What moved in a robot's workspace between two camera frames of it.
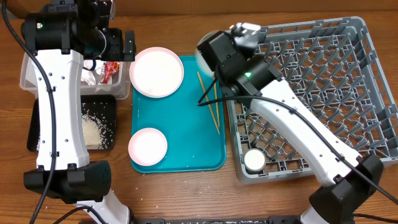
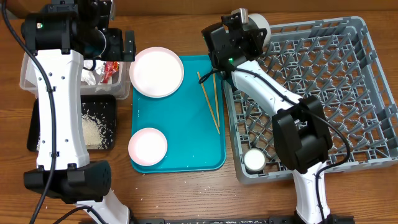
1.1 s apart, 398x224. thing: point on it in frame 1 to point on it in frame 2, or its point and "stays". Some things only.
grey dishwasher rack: x=333 y=64 stays
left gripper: x=116 y=52 stays
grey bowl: x=200 y=61 to x=257 y=21
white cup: x=255 y=159 stays
